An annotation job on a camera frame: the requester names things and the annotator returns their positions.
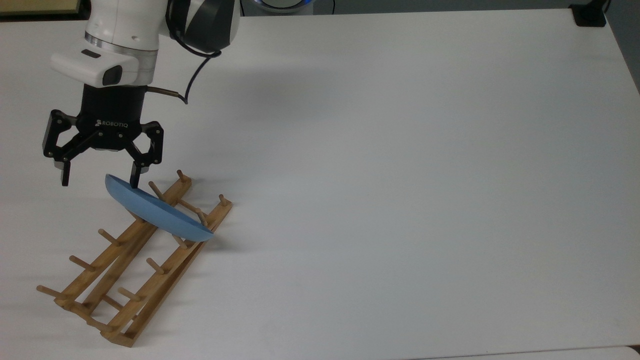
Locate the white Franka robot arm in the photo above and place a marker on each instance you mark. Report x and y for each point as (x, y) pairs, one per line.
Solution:
(125, 20)

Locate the black clamp camera stand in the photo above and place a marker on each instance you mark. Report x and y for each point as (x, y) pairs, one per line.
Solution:
(590, 17)

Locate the yellow brown board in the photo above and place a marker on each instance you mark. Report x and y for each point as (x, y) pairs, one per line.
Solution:
(35, 5)

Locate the wooden plate rack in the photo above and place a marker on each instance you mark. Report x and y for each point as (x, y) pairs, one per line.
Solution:
(122, 340)

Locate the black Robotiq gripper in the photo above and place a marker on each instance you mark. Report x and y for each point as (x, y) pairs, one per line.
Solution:
(112, 107)

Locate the blue plastic plate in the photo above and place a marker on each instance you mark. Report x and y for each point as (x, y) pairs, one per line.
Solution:
(160, 215)

